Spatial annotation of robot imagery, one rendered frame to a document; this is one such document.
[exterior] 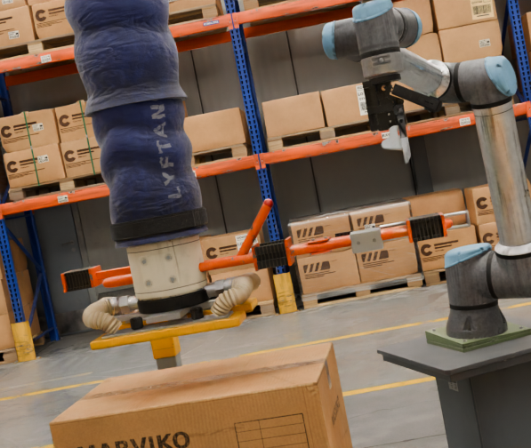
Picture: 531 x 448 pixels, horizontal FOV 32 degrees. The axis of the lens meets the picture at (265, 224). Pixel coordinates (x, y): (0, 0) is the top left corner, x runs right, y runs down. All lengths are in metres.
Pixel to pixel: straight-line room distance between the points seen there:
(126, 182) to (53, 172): 7.54
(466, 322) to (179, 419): 1.19
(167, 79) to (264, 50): 8.53
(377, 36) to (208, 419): 0.90
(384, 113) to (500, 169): 0.75
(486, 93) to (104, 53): 1.13
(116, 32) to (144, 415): 0.83
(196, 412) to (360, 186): 8.64
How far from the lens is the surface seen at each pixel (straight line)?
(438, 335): 3.00
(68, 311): 10.95
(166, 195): 2.05
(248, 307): 2.19
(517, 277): 2.84
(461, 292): 2.91
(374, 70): 2.06
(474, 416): 2.93
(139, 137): 2.06
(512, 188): 2.76
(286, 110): 9.24
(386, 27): 2.07
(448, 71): 2.69
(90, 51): 2.10
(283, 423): 1.98
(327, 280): 9.23
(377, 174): 10.55
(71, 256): 10.86
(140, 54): 2.07
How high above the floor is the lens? 1.39
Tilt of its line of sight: 3 degrees down
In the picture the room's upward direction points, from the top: 11 degrees counter-clockwise
